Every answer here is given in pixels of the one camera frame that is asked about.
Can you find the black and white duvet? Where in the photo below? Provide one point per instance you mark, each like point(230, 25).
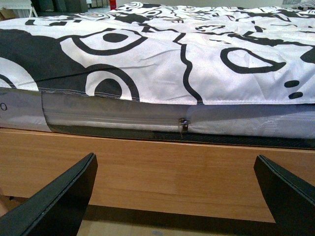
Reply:
point(179, 55)

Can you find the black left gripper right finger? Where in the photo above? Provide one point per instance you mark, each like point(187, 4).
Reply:
point(290, 199)

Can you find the metal zipper pull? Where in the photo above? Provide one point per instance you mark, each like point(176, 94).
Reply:
point(183, 127)

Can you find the white mattress with zipper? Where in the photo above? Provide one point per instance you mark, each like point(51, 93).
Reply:
point(109, 117)

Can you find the wooden bed frame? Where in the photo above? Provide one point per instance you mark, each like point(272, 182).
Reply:
point(195, 179)

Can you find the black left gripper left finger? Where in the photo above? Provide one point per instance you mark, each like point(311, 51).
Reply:
point(58, 208)

